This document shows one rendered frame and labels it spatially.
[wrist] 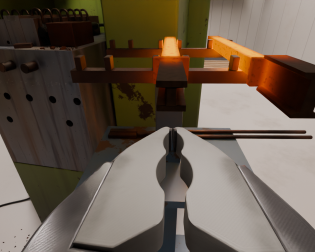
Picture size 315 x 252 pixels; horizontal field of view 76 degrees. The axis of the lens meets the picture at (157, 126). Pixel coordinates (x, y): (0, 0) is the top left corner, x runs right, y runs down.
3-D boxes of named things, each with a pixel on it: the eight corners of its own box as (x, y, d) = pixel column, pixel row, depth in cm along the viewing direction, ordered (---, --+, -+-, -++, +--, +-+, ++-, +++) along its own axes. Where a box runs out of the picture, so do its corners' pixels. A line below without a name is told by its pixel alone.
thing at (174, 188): (268, 211, 40) (270, 204, 39) (71, 204, 42) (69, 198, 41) (229, 133, 66) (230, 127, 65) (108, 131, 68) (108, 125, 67)
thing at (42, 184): (112, 245, 100) (97, 174, 77) (44, 231, 107) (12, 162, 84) (142, 170, 148) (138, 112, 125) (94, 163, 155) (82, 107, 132)
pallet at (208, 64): (242, 65, 434) (243, 60, 429) (255, 74, 367) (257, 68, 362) (189, 64, 439) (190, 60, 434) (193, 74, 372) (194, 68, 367)
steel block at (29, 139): (97, 174, 77) (71, 50, 55) (12, 161, 84) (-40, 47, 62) (138, 111, 125) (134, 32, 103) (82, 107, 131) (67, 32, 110)
